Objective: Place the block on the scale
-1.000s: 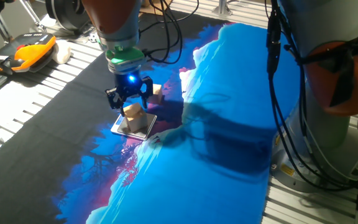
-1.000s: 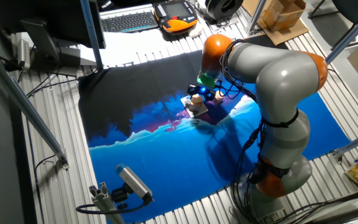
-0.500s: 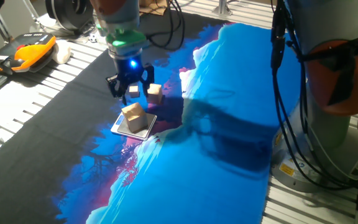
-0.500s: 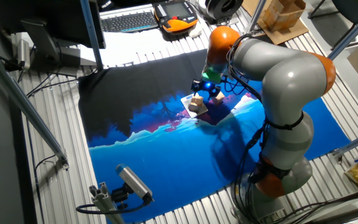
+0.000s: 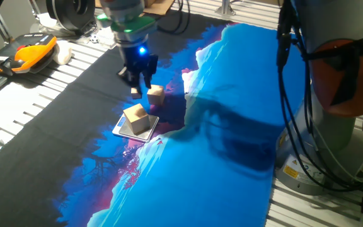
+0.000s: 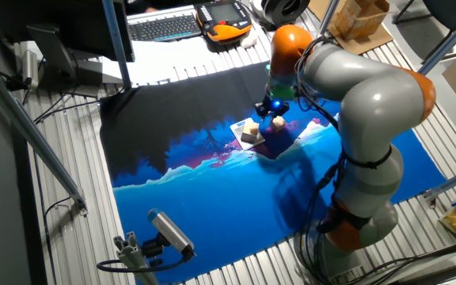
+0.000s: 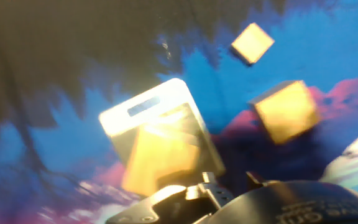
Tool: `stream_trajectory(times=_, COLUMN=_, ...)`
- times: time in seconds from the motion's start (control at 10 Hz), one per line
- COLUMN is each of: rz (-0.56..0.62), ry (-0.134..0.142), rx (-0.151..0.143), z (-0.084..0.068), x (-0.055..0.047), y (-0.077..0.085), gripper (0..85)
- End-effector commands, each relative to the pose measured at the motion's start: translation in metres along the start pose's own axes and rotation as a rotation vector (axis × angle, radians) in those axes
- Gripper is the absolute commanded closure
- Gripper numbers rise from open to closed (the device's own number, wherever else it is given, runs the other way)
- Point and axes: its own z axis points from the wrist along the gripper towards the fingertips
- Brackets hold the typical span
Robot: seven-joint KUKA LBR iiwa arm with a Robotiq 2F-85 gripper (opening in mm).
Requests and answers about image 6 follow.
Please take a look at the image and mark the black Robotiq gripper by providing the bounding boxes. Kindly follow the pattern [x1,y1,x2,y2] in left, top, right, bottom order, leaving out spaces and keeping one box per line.
[254,96,291,121]

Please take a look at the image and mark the large wooden cube block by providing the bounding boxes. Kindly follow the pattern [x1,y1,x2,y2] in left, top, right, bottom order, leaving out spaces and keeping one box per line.
[240,120,261,145]

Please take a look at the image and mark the medium wooden cube block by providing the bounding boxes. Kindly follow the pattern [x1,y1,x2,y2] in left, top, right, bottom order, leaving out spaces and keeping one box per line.
[270,116,287,133]

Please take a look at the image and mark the silver digital pocket scale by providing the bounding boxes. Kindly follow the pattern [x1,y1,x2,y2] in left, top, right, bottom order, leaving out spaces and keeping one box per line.
[229,116,266,152]

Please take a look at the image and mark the white soft lump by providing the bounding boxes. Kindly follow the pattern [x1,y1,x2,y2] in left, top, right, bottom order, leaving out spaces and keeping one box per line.
[239,30,260,50]

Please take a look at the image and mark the printed forest landscape cloth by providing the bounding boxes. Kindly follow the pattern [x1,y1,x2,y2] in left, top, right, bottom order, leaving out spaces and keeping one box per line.
[98,60,449,284]

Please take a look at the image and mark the black round spool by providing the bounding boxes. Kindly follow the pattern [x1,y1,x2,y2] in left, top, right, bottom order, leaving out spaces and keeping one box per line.
[260,0,312,29]

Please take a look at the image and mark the orange black teach pendant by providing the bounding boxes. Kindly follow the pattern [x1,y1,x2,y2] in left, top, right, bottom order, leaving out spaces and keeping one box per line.
[195,0,254,44]

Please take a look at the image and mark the flat cardboard sheet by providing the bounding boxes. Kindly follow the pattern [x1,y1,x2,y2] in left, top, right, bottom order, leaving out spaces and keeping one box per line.
[307,0,395,56]

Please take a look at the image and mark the brown cardboard box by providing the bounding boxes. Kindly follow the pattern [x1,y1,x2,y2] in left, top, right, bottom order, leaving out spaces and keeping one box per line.
[332,0,391,41]

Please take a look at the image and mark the black computer keyboard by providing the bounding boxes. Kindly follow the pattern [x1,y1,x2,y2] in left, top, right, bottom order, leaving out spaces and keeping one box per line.
[126,4,203,43]

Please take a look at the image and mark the black office chair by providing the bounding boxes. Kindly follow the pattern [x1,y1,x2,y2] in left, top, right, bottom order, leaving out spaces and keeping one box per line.
[391,0,456,65]

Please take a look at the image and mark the grey monitor stand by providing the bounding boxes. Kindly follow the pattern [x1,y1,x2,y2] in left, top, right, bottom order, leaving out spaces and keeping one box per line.
[25,23,105,99]

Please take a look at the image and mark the black computer monitor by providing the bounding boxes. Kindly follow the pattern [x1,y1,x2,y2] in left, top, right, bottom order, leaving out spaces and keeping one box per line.
[0,0,136,65]

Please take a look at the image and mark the silver metal cylinder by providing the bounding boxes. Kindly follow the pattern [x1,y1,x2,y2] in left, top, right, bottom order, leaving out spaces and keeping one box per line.
[21,48,40,90]

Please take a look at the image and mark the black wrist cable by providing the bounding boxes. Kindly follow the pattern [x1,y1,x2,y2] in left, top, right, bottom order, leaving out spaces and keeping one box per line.
[293,36,340,132]

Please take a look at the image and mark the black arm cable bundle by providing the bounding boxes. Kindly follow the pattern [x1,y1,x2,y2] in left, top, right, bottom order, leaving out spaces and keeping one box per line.
[297,153,348,285]

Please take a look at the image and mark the aluminium frame post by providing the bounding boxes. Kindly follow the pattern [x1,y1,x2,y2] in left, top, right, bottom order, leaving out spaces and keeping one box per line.
[101,0,133,92]
[317,0,340,36]

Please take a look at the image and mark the black cloth strap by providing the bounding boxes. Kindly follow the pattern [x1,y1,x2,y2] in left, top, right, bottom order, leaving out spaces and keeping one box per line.
[316,200,368,235]

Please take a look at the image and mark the grey camera blue end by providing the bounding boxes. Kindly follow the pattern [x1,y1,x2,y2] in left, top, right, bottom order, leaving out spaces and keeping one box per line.
[146,207,197,258]

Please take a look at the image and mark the aluminium frame beam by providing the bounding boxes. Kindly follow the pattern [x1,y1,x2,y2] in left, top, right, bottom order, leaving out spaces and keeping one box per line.
[417,3,456,77]
[421,161,456,201]
[0,55,89,218]

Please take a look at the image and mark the aluminium camera mount profile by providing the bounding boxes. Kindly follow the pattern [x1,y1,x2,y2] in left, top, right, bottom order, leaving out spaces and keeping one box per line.
[112,230,162,285]

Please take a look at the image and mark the black camera cable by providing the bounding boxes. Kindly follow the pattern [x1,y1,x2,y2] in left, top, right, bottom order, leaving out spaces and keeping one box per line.
[96,252,190,275]

